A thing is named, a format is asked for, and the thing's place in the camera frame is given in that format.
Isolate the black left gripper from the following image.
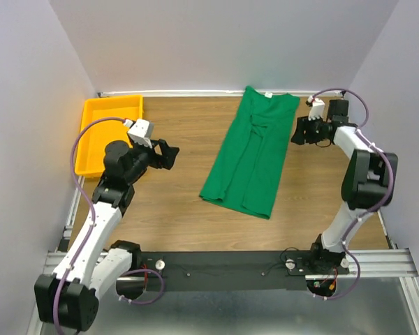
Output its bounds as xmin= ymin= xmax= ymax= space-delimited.
xmin=125 ymin=138 xmax=180 ymax=184

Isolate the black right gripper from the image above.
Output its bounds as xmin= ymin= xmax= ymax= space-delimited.
xmin=288 ymin=114 xmax=327 ymax=145

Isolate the green t-shirt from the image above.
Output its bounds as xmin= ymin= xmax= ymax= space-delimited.
xmin=199 ymin=87 xmax=300 ymax=219

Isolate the yellow plastic tray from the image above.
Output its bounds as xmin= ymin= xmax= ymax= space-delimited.
xmin=75 ymin=95 xmax=143 ymax=178

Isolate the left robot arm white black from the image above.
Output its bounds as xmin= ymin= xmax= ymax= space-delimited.
xmin=34 ymin=139 xmax=179 ymax=334

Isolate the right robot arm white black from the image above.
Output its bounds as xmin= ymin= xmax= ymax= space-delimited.
xmin=291 ymin=96 xmax=398 ymax=274

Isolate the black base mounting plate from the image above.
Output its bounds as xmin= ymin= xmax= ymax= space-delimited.
xmin=124 ymin=247 xmax=349 ymax=297

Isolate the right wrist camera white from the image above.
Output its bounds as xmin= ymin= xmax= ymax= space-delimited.
xmin=306 ymin=96 xmax=325 ymax=121

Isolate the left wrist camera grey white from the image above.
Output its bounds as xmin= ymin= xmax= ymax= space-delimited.
xmin=123 ymin=118 xmax=154 ymax=149

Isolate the white aluminium back rail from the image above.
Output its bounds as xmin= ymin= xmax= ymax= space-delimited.
xmin=96 ymin=89 xmax=347 ymax=98

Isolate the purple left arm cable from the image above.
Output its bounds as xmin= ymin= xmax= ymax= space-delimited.
xmin=54 ymin=117 xmax=166 ymax=335

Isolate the aluminium left side rail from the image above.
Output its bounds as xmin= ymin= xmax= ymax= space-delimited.
xmin=55 ymin=189 xmax=81 ymax=252

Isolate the aluminium front frame rail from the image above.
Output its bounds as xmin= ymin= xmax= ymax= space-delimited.
xmin=29 ymin=249 xmax=419 ymax=334

